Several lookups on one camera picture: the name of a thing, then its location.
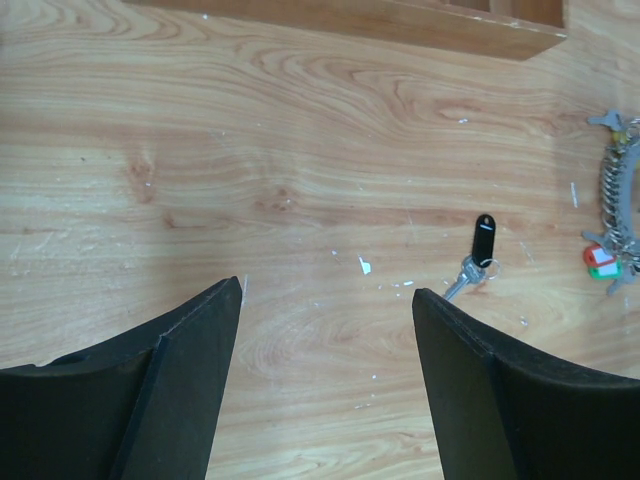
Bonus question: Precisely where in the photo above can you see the wooden compartment tray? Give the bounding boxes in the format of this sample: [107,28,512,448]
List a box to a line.
[134,0,568,61]

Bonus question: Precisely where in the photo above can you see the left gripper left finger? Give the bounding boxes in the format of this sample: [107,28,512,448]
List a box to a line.
[1,277,243,479]

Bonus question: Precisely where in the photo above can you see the key with black tag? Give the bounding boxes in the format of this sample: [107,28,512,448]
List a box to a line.
[444,213,497,301]

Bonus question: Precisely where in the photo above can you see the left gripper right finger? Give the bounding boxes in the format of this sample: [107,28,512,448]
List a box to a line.
[412,289,639,479]

